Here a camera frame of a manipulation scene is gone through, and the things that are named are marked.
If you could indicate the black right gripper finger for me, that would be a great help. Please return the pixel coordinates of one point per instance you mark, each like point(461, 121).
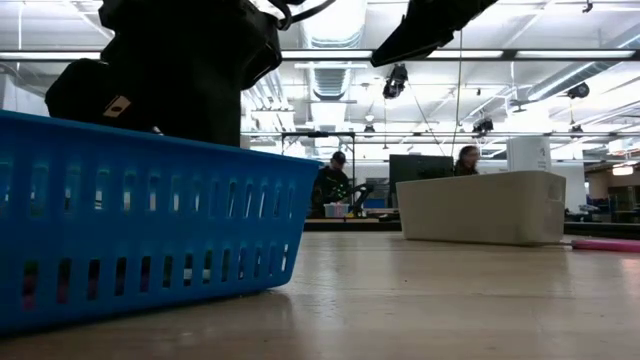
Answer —
point(420, 35)

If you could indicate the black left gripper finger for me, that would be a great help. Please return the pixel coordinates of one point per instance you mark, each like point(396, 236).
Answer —
point(200, 122)

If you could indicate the blue slotted plastic basket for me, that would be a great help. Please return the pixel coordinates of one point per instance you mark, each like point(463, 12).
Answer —
point(150, 230)

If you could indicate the grey plastic bin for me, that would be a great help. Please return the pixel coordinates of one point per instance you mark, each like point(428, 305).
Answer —
point(480, 210)

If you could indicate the black neighbour robot arm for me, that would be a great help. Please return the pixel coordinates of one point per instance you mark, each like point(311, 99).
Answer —
point(361, 196)

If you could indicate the dark hanging device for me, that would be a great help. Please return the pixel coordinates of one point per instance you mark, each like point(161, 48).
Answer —
point(396, 80)

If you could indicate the long ceiling light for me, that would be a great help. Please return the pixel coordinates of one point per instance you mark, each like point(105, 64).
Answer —
point(325, 54)

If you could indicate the black ceiling spot lamp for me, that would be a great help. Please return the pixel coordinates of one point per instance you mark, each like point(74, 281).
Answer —
point(483, 125)
point(579, 91)

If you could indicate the person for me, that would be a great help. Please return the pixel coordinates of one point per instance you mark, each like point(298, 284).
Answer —
point(330, 185)
point(466, 162)

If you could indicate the black monitor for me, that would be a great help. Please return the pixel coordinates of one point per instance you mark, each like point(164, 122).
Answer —
point(417, 172)

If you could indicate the clear plastic container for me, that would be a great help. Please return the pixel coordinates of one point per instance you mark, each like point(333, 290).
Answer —
point(336, 210)

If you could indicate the white column with label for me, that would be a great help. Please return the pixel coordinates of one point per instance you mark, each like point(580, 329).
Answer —
point(529, 155)

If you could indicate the silver ventilation duct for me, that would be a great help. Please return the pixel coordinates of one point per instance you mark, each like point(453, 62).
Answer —
point(332, 30)

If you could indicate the black neighbour rig frame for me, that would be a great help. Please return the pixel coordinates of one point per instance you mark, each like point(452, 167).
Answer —
point(318, 134)

